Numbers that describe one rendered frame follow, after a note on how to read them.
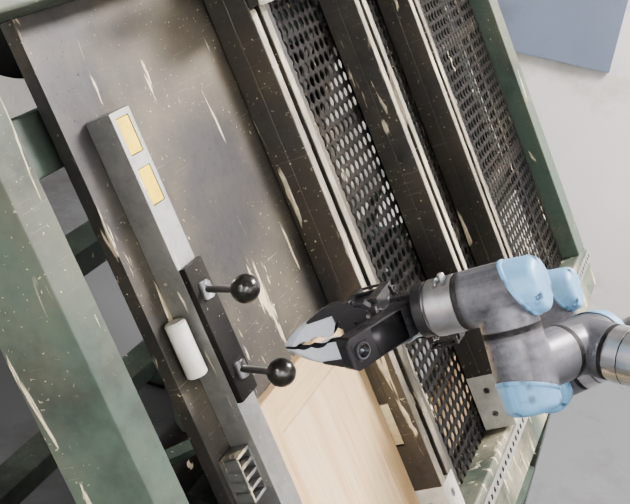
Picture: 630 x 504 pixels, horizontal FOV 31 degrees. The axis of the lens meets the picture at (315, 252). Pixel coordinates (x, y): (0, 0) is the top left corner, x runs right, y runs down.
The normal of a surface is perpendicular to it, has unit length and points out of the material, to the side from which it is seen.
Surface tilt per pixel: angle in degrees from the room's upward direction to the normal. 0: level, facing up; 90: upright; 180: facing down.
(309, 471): 58
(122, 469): 90
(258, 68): 90
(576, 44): 90
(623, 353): 66
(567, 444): 0
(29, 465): 0
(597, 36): 90
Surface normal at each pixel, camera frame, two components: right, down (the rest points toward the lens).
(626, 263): -0.34, 0.36
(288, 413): 0.86, -0.24
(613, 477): 0.15, -0.89
